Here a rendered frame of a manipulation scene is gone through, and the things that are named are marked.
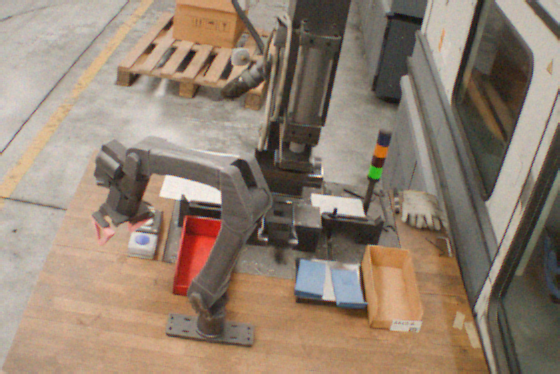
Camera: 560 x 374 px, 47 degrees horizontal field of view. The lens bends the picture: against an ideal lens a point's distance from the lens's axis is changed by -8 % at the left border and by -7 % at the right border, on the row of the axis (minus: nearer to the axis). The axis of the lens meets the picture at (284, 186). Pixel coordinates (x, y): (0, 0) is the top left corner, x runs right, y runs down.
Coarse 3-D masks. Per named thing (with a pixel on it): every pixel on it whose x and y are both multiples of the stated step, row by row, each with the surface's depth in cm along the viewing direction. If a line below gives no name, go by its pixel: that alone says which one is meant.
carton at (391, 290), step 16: (368, 256) 180; (384, 256) 185; (400, 256) 185; (368, 272) 177; (384, 272) 185; (400, 272) 186; (368, 288) 174; (384, 288) 179; (400, 288) 180; (416, 288) 171; (368, 304) 171; (384, 304) 174; (400, 304) 175; (416, 304) 169; (368, 320) 168; (384, 320) 165; (400, 320) 165; (416, 320) 167
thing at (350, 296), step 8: (336, 272) 179; (344, 272) 180; (352, 272) 180; (336, 280) 176; (352, 280) 177; (336, 288) 174; (344, 288) 174; (352, 288) 175; (360, 288) 175; (336, 296) 171; (344, 296) 171; (352, 296) 172; (360, 296) 172; (344, 304) 167; (352, 304) 167; (360, 304) 167
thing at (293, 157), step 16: (288, 144) 178; (304, 144) 175; (256, 160) 177; (272, 160) 178; (288, 160) 172; (304, 160) 173; (320, 160) 182; (272, 176) 175; (288, 176) 175; (304, 176) 175; (320, 176) 175
